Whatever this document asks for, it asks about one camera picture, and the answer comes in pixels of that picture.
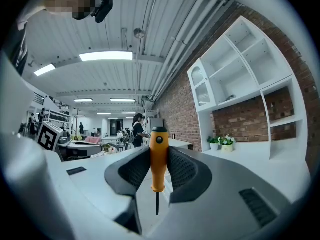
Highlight ceiling light panels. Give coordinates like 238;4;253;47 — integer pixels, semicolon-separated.
33;51;137;116

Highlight black head-worn camera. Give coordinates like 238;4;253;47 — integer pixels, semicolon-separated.
91;0;114;24

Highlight silver pendant lamp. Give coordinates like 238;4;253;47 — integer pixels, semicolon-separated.
133;27;146;40

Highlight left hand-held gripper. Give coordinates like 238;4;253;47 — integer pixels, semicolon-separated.
36;120;64;152

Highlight person's black shirt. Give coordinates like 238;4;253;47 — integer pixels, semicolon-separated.
2;7;30;77

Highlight green leafy potted plant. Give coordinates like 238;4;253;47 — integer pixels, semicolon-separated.
207;136;221;152

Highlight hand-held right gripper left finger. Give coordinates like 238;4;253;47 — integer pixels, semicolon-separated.
104;145;151;198

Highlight grey work table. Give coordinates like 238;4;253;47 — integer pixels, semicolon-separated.
58;139;103;160

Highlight white ceiling pipes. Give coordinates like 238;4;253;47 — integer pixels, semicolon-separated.
149;0;227;103

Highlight white storage rack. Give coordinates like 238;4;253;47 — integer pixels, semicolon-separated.
44;108;73;131

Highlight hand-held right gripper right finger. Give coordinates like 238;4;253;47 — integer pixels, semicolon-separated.
167;145;214;205

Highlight white desk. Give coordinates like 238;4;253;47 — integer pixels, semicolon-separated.
168;138;194;151

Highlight white flower potted plant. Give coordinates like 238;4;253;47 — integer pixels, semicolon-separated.
219;134;237;153

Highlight orange handle screwdriver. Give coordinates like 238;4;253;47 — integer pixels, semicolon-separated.
149;126;170;216

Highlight grey tall cabinet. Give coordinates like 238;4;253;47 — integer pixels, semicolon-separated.
149;117;165;134

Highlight white shelf cabinet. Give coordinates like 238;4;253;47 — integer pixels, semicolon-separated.
186;15;310;161

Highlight pink cloth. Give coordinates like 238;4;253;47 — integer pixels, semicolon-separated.
84;135;102;145

